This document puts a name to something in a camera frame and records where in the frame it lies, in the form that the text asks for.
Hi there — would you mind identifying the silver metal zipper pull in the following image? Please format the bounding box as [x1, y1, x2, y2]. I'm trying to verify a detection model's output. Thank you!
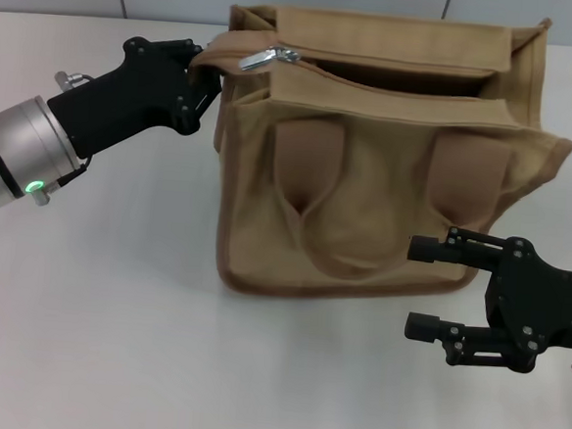
[238, 42, 303, 75]

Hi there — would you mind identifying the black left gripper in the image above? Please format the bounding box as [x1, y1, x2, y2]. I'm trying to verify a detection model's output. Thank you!
[42, 29, 228, 167]

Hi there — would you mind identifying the khaki canvas food bag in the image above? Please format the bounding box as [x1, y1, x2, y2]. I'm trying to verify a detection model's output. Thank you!
[171, 0, 572, 316]

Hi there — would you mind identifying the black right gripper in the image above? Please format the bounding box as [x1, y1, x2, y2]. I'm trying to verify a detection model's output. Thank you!
[400, 223, 572, 378]

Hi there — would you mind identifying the left arm gripper cable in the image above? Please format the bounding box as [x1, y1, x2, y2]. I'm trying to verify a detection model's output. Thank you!
[52, 69, 97, 95]

